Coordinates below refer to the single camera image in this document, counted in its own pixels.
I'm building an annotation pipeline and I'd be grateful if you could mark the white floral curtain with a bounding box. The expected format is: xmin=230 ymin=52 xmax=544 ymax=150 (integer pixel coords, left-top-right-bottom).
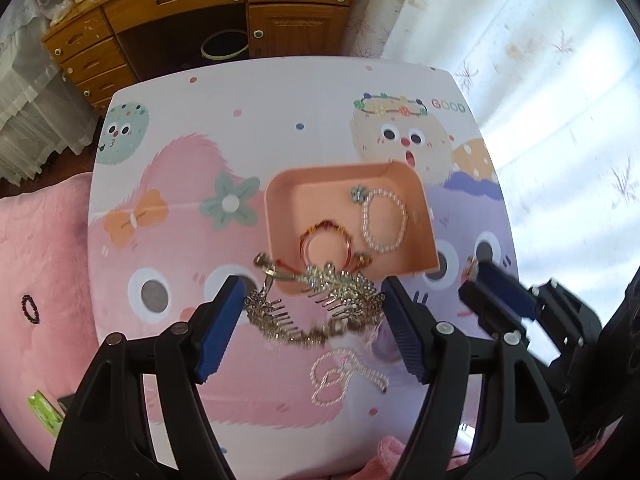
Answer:
xmin=344 ymin=0 xmax=639 ymax=321

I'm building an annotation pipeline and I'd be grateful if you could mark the pearl bracelet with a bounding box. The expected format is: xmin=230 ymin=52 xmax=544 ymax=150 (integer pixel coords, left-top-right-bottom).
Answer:
xmin=360 ymin=187 xmax=409 ymax=254

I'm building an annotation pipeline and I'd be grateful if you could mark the round bin under desk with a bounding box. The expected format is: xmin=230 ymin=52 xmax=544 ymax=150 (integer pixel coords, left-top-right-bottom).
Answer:
xmin=200 ymin=29 xmax=248 ymax=62

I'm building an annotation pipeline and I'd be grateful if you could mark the long pearl necklace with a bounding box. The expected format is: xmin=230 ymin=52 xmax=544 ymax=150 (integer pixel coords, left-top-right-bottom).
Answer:
xmin=309 ymin=348 xmax=392 ymax=406

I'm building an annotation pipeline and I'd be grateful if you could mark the pink plastic tray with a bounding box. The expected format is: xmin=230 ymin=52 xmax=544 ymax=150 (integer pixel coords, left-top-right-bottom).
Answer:
xmin=265 ymin=162 xmax=439 ymax=283

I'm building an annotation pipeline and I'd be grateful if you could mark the green packet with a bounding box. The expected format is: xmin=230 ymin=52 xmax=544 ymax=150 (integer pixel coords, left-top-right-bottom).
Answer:
xmin=27 ymin=390 xmax=64 ymax=438

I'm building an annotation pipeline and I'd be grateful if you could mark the white lace covered furniture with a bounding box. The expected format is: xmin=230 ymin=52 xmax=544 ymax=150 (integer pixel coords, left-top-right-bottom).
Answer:
xmin=1 ymin=0 xmax=98 ymax=185

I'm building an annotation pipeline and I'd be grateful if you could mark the wooden desk with drawers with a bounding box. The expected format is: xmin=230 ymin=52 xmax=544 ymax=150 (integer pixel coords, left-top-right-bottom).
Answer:
xmin=42 ymin=0 xmax=352 ymax=114

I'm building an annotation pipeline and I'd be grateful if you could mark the red string bracelet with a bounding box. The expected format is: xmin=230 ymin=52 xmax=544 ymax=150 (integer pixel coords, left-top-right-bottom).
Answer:
xmin=276 ymin=220 xmax=374 ymax=273

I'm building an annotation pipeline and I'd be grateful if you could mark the cartoon printed tablecloth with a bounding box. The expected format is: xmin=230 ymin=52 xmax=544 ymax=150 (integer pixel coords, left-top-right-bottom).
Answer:
xmin=88 ymin=58 xmax=516 ymax=479

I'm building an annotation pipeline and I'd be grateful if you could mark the gold leaf hair comb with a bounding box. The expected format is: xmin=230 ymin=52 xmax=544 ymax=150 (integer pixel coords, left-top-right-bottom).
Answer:
xmin=244 ymin=252 xmax=385 ymax=348

